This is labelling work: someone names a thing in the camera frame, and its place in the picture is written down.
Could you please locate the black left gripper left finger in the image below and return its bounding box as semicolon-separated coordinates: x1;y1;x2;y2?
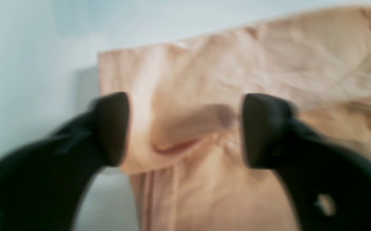
0;92;130;231

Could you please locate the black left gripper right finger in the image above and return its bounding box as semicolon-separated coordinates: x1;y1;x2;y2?
241;93;371;231

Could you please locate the peach pink T-shirt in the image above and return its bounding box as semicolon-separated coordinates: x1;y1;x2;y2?
97;5;371;231

